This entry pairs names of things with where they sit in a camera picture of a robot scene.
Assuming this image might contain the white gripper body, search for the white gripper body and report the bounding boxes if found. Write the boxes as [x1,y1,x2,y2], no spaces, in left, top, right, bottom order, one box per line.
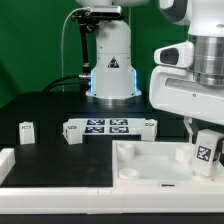
[149,66,224,125]

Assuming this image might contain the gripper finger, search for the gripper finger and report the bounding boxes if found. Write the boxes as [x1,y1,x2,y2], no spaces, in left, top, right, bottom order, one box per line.
[216,138,224,164]
[183,117,198,143]

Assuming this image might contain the white square tabletop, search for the white square tabletop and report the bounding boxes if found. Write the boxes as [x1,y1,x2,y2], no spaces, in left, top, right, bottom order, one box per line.
[112,140,224,195]

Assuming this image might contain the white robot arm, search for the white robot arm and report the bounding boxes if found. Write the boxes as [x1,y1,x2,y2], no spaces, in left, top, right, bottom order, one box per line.
[76,0,224,126]

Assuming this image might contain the AprilTag base sheet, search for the AprilTag base sheet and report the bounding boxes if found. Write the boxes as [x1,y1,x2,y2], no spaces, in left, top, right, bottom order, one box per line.
[68,118,145,135]

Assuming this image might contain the white U-shaped obstacle fence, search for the white U-shaped obstacle fence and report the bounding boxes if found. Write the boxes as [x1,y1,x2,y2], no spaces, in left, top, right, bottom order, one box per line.
[0,148,224,214]

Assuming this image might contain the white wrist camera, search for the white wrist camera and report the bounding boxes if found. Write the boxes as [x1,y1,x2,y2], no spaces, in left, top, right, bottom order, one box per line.
[154,41,194,69]

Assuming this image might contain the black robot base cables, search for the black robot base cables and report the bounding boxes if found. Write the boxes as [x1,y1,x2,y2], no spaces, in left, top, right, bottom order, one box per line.
[42,74,92,93]

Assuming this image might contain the black camera on stand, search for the black camera on stand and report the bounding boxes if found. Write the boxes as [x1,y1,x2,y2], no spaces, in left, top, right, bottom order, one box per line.
[71,5,123,74]

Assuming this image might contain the white camera cable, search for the white camera cable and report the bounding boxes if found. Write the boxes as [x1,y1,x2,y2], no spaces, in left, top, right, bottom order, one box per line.
[60,7,91,93]

